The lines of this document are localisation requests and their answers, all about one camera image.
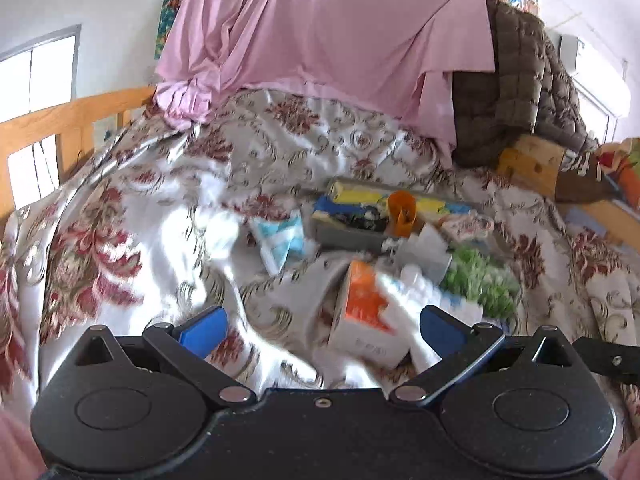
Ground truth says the light blue checked packet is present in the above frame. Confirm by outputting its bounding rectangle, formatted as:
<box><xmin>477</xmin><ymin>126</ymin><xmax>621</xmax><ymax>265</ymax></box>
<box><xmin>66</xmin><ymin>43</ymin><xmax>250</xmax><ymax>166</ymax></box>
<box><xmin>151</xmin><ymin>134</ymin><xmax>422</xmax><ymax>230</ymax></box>
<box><xmin>249</xmin><ymin>210</ymin><xmax>307</xmax><ymax>277</ymax></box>

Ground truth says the window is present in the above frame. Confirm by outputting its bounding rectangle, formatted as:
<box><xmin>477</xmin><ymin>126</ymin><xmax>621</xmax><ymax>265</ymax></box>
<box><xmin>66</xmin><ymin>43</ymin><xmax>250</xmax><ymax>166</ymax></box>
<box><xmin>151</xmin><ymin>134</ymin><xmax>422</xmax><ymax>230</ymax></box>
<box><xmin>0</xmin><ymin>25</ymin><xmax>81</xmax><ymax>211</ymax></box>

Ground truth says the brown cloth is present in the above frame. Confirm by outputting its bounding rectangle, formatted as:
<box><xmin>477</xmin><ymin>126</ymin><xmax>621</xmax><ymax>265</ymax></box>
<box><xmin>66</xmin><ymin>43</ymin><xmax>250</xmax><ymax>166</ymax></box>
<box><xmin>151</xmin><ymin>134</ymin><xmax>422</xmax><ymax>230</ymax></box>
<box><xmin>555</xmin><ymin>155</ymin><xmax>616</xmax><ymax>203</ymax></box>

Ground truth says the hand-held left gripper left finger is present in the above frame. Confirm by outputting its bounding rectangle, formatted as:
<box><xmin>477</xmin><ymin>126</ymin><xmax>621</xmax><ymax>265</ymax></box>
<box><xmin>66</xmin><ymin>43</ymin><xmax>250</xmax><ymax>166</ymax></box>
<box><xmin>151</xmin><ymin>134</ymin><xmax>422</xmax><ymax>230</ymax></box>
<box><xmin>75</xmin><ymin>305</ymin><xmax>253</xmax><ymax>408</ymax></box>

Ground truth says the colourful printed cushion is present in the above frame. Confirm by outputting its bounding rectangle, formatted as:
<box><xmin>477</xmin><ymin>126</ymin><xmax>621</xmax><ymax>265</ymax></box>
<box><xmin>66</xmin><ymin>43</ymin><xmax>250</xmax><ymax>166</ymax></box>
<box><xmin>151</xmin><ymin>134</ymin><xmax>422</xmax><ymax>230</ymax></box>
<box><xmin>595</xmin><ymin>137</ymin><xmax>640</xmax><ymax>211</ymax></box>

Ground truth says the brown quilted jacket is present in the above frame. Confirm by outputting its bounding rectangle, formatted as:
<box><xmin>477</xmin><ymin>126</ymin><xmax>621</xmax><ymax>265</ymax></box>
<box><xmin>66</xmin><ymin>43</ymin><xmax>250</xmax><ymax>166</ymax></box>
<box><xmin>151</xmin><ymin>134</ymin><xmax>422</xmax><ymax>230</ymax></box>
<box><xmin>450</xmin><ymin>0</ymin><xmax>601</xmax><ymax>168</ymax></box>

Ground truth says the orange ribbed cup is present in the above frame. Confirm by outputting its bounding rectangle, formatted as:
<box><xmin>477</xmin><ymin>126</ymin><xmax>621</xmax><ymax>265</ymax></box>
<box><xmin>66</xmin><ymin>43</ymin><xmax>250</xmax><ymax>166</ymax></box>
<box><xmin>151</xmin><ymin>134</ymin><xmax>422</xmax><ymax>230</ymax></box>
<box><xmin>387</xmin><ymin>190</ymin><xmax>418</xmax><ymax>238</ymax></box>

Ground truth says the yellow printed cloth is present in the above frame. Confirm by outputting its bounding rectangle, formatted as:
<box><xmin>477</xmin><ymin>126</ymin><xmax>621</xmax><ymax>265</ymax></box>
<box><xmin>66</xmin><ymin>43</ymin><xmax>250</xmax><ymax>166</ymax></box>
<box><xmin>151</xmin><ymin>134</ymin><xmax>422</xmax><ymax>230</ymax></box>
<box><xmin>415</xmin><ymin>197</ymin><xmax>473</xmax><ymax>221</ymax></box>

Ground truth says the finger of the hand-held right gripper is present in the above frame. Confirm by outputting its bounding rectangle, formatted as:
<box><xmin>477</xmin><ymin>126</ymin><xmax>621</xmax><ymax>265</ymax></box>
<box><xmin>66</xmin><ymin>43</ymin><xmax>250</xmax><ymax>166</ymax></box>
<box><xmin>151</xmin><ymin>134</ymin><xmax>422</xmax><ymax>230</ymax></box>
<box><xmin>572</xmin><ymin>336</ymin><xmax>640</xmax><ymax>386</ymax></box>

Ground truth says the blue and white packet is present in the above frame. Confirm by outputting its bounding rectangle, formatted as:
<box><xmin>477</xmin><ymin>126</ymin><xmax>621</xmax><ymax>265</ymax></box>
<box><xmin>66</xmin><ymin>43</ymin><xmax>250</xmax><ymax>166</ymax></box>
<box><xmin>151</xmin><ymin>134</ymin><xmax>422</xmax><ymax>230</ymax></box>
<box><xmin>395</xmin><ymin>265</ymin><xmax>483</xmax><ymax>321</ymax></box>

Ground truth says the grey pouch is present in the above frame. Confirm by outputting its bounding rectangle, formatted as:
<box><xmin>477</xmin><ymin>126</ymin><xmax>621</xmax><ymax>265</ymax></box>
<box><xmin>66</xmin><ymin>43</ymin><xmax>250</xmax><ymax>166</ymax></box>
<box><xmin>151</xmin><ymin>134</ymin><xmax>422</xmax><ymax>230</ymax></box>
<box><xmin>385</xmin><ymin>222</ymin><xmax>453</xmax><ymax>286</ymax></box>

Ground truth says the bag of green pieces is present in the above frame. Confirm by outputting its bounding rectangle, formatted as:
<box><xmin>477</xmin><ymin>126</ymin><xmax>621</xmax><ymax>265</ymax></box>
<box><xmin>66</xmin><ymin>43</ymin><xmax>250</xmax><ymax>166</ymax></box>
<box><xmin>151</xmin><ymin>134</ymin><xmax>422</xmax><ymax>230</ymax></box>
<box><xmin>440</xmin><ymin>245</ymin><xmax>521</xmax><ymax>318</ymax></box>

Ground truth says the grey tray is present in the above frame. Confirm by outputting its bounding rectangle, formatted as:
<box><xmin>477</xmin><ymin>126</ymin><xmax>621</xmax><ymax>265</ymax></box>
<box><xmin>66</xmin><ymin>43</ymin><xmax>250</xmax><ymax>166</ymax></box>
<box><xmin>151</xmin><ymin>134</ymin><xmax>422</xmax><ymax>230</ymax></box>
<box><xmin>310</xmin><ymin>180</ymin><xmax>476</xmax><ymax>253</ymax></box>

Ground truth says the white and orange box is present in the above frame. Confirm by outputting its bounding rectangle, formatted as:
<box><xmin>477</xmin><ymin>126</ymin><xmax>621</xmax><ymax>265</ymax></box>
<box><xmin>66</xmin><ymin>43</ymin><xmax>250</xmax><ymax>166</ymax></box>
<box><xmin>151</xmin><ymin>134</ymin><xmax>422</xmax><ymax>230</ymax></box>
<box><xmin>327</xmin><ymin>259</ymin><xmax>426</xmax><ymax>368</ymax></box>

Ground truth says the white air conditioner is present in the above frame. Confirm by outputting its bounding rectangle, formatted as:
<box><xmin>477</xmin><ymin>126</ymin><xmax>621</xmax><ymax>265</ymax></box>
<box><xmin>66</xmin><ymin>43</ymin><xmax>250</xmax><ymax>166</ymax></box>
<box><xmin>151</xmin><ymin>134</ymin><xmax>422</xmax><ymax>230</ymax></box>
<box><xmin>557</xmin><ymin>34</ymin><xmax>633</xmax><ymax>118</ymax></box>

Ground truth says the blue and yellow cloth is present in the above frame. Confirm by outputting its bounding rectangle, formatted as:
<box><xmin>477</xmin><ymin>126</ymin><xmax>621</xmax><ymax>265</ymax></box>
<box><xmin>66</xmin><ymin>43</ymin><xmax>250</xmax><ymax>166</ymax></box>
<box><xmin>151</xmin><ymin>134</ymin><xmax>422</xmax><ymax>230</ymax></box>
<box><xmin>312</xmin><ymin>180</ymin><xmax>396</xmax><ymax>233</ymax></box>

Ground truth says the pink cloth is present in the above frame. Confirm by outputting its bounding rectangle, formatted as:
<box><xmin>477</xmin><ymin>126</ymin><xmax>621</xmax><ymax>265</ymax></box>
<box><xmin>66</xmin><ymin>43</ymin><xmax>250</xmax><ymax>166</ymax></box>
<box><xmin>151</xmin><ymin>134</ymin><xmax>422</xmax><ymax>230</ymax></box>
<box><xmin>152</xmin><ymin>0</ymin><xmax>496</xmax><ymax>153</ymax></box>

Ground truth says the yellow cardboard box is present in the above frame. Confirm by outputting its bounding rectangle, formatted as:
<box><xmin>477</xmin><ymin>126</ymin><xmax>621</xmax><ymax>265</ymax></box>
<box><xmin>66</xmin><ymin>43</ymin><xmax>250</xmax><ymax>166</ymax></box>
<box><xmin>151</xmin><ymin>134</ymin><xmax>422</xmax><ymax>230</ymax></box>
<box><xmin>497</xmin><ymin>135</ymin><xmax>571</xmax><ymax>198</ymax></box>

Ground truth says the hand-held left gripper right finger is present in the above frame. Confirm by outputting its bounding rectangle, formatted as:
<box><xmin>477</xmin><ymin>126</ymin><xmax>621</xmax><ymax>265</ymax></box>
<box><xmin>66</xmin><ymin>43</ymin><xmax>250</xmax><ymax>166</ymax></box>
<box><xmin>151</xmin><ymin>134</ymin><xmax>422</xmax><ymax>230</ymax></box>
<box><xmin>390</xmin><ymin>305</ymin><xmax>571</xmax><ymax>408</ymax></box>

